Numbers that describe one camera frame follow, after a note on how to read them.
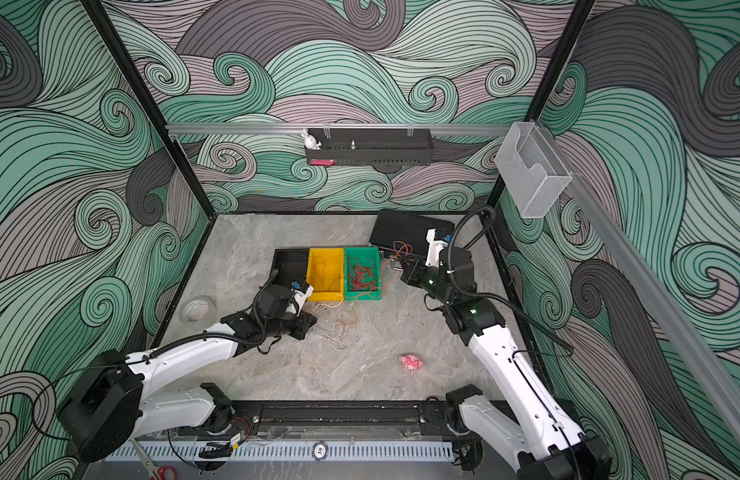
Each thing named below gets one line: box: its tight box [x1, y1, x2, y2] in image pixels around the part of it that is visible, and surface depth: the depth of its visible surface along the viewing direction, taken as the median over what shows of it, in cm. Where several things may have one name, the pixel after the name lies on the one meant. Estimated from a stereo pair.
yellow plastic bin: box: [306, 247, 345, 302], surface depth 100 cm
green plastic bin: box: [344, 246, 382, 301], surface depth 100 cm
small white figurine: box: [301, 128, 322, 150], surface depth 87 cm
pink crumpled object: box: [398, 354, 424, 373], surface depth 79 cm
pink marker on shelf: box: [310, 159, 335, 166], surface depth 92 cm
